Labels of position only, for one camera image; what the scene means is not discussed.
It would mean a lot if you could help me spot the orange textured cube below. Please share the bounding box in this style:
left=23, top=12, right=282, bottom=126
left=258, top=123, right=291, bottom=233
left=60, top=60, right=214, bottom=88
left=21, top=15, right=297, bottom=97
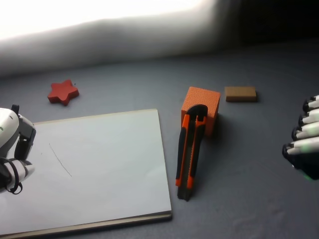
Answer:
left=180, top=86, right=221, bottom=138

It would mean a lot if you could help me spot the red star block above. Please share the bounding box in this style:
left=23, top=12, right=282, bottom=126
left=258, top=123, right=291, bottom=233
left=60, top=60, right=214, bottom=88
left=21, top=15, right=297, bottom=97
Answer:
left=47, top=79, right=80, bottom=107

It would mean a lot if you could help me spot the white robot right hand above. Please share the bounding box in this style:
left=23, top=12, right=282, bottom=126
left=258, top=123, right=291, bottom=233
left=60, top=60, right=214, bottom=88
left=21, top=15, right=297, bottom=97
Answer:
left=282, top=94, right=319, bottom=180

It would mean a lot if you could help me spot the white paper pad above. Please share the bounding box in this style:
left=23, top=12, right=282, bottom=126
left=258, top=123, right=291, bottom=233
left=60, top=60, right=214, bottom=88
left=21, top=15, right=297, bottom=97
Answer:
left=0, top=108, right=173, bottom=237

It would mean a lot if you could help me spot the brown rectangular block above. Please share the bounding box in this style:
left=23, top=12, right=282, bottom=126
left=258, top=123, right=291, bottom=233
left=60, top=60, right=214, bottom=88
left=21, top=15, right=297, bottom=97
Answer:
left=224, top=86, right=258, bottom=103

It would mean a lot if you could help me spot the grey table cloth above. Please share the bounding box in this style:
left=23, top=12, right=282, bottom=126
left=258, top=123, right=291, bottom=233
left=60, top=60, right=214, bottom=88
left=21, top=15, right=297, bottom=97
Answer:
left=0, top=39, right=319, bottom=239

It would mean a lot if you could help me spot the orange black utility knife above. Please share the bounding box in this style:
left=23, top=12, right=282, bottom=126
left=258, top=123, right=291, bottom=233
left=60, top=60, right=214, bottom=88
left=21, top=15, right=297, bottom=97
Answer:
left=175, top=104, right=209, bottom=202

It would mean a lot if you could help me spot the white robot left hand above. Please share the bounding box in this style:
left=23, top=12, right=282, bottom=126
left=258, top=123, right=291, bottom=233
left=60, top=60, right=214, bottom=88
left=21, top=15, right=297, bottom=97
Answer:
left=0, top=104, right=37, bottom=195

